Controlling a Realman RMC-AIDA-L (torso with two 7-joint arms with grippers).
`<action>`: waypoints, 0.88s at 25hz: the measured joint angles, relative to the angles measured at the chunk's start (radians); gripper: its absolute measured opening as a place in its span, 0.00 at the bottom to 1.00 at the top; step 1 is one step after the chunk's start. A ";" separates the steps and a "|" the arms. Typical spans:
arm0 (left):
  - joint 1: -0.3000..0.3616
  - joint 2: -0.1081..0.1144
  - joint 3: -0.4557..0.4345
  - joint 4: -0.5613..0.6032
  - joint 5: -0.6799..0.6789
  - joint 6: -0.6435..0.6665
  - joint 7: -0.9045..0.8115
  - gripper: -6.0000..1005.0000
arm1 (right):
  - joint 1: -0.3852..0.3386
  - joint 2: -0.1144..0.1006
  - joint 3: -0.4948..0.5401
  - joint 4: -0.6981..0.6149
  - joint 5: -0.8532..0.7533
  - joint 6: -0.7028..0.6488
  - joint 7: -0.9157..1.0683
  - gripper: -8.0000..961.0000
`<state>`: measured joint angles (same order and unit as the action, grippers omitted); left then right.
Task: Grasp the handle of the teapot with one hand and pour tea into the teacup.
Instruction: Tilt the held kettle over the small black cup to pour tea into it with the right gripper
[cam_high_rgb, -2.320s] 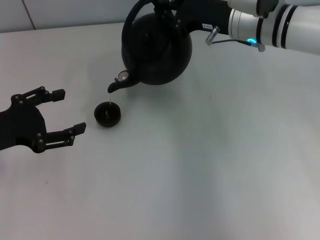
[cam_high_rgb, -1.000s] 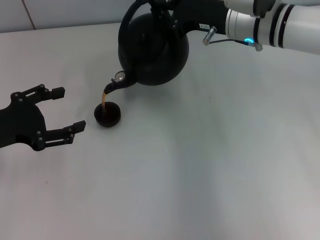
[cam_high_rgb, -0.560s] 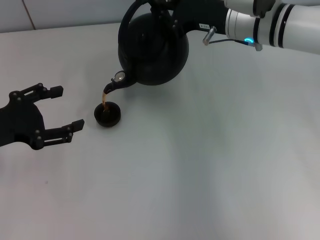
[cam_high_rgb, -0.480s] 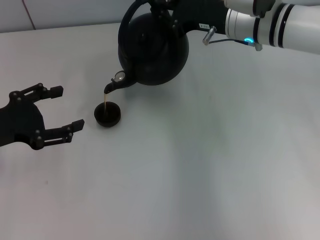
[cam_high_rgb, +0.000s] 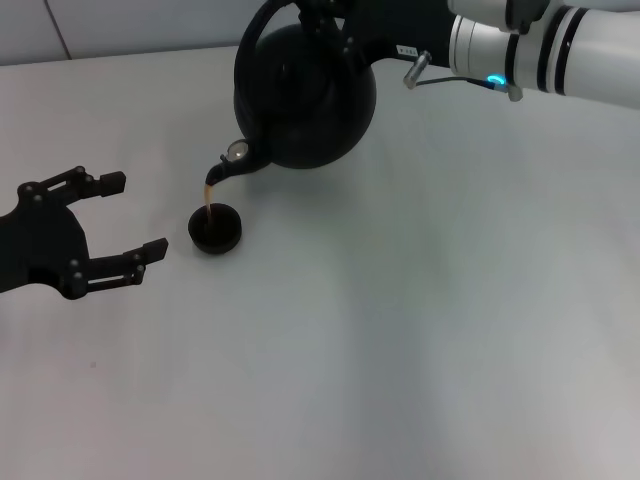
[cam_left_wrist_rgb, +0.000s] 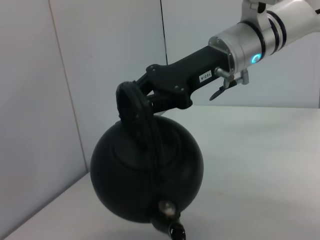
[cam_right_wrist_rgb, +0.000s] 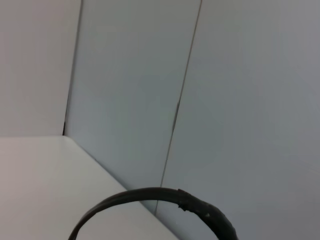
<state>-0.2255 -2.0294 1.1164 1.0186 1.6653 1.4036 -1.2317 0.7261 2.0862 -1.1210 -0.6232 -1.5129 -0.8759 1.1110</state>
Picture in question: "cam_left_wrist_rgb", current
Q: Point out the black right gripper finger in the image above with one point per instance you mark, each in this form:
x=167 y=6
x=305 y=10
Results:
x=162 y=102
x=141 y=81

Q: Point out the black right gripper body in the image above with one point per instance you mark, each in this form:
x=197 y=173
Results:
x=185 y=75

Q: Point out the black round teapot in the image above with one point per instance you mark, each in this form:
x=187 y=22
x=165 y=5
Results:
x=145 y=162

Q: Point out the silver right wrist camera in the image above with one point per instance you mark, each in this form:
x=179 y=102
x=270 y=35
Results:
x=252 y=5

